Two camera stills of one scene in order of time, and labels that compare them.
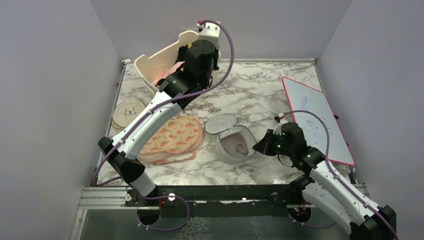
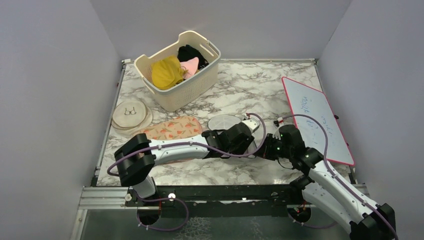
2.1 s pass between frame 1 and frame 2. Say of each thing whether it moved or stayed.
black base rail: stayed
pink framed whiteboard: stayed
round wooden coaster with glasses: stayed
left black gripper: moved
